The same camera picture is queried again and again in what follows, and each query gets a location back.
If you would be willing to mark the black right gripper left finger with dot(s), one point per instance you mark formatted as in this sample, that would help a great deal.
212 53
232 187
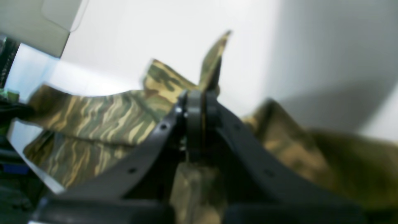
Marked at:
184 121

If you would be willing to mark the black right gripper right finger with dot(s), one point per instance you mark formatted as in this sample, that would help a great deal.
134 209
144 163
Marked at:
251 173

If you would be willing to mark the camouflage T-shirt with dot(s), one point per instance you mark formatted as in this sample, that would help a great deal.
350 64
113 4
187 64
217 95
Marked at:
85 135

